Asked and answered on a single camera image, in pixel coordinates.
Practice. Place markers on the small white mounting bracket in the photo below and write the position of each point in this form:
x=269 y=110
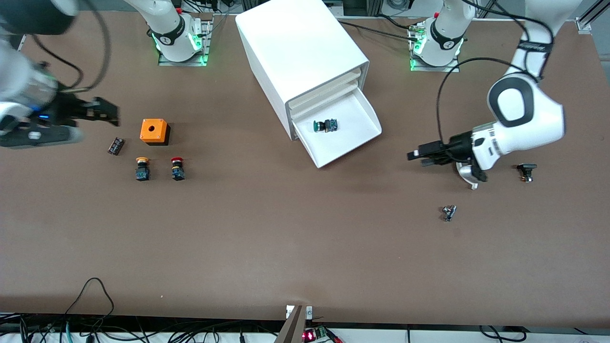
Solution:
x=289 y=312

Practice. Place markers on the aluminium frame profile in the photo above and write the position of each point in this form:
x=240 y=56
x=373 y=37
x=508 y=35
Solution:
x=585 y=23

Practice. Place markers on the green push button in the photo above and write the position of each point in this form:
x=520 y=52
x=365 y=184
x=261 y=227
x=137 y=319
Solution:
x=325 y=125

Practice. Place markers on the small metal part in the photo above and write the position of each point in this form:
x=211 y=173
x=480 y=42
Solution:
x=449 y=212

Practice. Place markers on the circuit board with red LED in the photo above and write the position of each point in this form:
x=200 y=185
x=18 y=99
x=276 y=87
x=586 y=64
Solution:
x=314 y=333

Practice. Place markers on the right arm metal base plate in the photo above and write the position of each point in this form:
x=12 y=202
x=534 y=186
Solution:
x=164 y=61

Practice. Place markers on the white middle drawer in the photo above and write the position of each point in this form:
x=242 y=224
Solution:
x=324 y=100

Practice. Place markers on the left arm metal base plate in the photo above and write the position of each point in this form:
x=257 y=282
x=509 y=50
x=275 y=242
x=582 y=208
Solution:
x=452 y=68

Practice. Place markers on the red push button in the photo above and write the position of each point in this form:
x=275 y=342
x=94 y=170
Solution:
x=177 y=172

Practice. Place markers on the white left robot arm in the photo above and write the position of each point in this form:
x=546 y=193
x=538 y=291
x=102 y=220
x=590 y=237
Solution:
x=533 y=109

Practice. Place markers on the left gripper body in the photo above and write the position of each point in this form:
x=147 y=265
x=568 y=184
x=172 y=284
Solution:
x=458 y=146

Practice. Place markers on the yellow push button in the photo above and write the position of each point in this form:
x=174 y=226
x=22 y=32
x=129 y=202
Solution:
x=142 y=172

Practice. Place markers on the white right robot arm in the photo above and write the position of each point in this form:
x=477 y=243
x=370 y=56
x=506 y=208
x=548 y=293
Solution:
x=167 y=24

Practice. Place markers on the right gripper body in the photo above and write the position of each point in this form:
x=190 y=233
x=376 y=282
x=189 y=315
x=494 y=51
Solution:
x=67 y=107

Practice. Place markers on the white highest drawer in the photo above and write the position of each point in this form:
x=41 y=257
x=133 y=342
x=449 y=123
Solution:
x=324 y=89

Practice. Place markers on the white lowest drawer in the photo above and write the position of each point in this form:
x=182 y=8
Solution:
x=352 y=138

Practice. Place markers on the small black contact block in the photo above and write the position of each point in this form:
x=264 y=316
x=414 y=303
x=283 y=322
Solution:
x=116 y=146

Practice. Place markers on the white drawer cabinet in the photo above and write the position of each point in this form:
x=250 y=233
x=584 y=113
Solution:
x=295 y=47

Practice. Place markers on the orange button box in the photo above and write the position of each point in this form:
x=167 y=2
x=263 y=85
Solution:
x=153 y=131

